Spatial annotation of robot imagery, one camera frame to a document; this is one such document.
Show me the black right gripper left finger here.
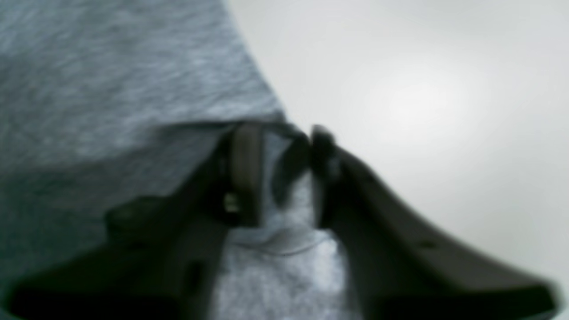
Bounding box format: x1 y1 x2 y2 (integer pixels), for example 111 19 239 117
5 122 264 320

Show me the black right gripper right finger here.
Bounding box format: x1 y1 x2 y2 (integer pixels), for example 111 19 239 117
311 126 560 320

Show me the grey T-shirt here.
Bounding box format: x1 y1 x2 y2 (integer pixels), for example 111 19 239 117
1 0 360 320

